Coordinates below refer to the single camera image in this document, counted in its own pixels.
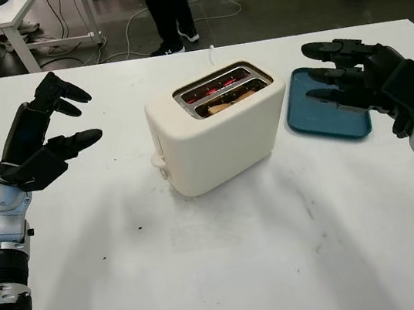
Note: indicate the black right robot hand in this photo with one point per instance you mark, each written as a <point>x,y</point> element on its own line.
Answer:
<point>376,59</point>

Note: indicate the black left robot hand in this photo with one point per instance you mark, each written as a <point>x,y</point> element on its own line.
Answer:
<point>24,131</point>

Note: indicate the toast slice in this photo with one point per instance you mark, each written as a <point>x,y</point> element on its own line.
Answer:
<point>219,107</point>

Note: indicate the cream two-slot toaster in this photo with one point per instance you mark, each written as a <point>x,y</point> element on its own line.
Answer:
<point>219,133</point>

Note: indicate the person in black trousers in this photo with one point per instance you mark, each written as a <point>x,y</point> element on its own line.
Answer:
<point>165,5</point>

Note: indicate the blue plastic tray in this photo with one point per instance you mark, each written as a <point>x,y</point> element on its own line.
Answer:
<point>323,126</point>

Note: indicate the white sneaker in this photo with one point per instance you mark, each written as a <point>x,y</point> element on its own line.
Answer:
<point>30,28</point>

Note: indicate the white office desk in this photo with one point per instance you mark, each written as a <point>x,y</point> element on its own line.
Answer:
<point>14,12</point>

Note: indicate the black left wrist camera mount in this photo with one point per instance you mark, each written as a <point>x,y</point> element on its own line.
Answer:
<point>42,172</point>

